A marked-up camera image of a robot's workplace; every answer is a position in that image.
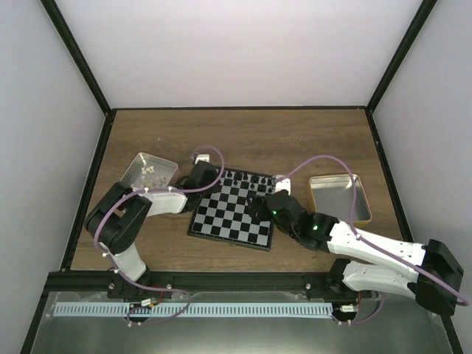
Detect black white chess board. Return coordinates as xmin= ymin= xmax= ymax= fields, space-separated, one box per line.
xmin=187 ymin=168 xmax=275 ymax=251

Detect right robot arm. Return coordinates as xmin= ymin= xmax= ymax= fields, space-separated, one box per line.
xmin=248 ymin=190 xmax=471 ymax=316

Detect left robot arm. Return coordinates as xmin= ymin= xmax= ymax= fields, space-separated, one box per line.
xmin=83 ymin=161 xmax=223 ymax=298

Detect white chess pieces in tin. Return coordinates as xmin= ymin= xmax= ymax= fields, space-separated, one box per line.
xmin=131 ymin=165 xmax=167 ymax=189

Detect yellow metal tin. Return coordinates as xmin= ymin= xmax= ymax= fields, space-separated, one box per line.
xmin=308 ymin=174 xmax=372 ymax=227

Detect pink metal tin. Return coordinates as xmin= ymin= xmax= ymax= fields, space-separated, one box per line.
xmin=119 ymin=152 xmax=180 ymax=190

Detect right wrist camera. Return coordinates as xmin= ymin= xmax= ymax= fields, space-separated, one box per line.
xmin=274 ymin=176 xmax=291 ymax=195

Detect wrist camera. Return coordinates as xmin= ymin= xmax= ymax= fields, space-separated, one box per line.
xmin=274 ymin=176 xmax=291 ymax=195
xmin=192 ymin=153 xmax=210 ymax=165

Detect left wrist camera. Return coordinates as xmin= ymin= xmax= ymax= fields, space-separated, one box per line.
xmin=192 ymin=153 xmax=210 ymax=165

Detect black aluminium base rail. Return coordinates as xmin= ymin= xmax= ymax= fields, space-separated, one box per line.
xmin=44 ymin=271 xmax=358 ymax=302

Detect black enclosure frame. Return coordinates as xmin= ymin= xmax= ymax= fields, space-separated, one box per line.
xmin=21 ymin=0 xmax=465 ymax=354

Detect light blue slotted cable duct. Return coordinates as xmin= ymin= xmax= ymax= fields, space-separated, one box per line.
xmin=52 ymin=302 xmax=333 ymax=319

